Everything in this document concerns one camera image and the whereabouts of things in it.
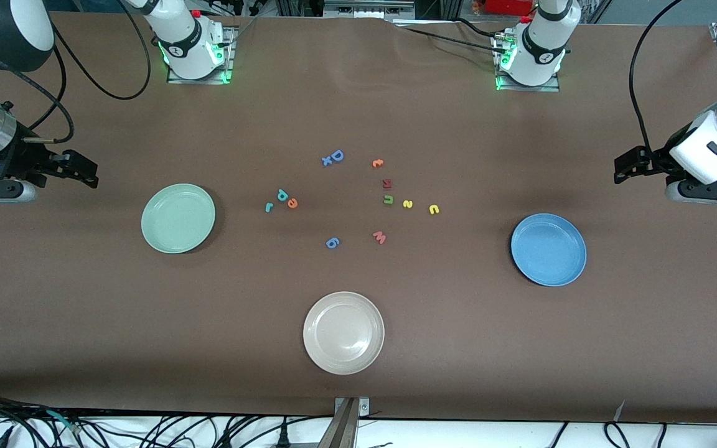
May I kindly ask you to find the light green plate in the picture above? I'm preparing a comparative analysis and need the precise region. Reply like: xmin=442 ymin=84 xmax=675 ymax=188
xmin=141 ymin=183 xmax=217 ymax=254

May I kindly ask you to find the blue plate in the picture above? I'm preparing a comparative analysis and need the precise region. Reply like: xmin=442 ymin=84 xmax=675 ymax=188
xmin=510 ymin=213 xmax=588 ymax=287

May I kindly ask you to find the red box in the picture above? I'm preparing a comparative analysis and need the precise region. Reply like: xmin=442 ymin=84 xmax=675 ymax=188
xmin=485 ymin=0 xmax=535 ymax=16

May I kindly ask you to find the brown table cover sheet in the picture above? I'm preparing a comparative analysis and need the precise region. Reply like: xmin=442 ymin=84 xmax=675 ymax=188
xmin=0 ymin=9 xmax=717 ymax=425

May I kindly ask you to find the beige plate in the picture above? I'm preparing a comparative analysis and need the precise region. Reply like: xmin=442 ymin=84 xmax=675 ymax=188
xmin=302 ymin=291 xmax=386 ymax=376

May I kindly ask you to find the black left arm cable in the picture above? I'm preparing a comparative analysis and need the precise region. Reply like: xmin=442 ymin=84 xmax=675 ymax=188
xmin=629 ymin=0 xmax=686 ymax=153

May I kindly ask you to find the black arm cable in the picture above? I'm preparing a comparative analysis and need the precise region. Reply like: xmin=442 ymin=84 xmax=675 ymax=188
xmin=0 ymin=0 xmax=152 ymax=145
xmin=629 ymin=0 xmax=686 ymax=153

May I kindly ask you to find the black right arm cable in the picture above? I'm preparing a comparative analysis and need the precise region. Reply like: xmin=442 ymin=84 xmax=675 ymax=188
xmin=0 ymin=0 xmax=152 ymax=145

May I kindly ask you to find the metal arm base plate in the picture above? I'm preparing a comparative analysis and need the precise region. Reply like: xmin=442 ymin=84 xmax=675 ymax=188
xmin=494 ymin=34 xmax=562 ymax=93
xmin=167 ymin=26 xmax=235 ymax=85

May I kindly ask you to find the black base power cable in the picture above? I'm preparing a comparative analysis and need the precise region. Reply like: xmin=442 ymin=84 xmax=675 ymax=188
xmin=396 ymin=25 xmax=504 ymax=52

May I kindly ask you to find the teal floor cable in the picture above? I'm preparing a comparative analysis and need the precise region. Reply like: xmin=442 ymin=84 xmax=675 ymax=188
xmin=44 ymin=409 xmax=82 ymax=434

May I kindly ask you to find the black floor cable loop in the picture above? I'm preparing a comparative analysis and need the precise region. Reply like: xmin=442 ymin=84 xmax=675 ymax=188
xmin=604 ymin=422 xmax=632 ymax=448

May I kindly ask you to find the aluminium frame rail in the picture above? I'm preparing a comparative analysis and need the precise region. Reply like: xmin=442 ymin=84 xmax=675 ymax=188
xmin=324 ymin=0 xmax=415 ymax=19

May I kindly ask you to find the metal table edge bracket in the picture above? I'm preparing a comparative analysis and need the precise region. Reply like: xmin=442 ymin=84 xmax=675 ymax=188
xmin=318 ymin=397 xmax=372 ymax=448

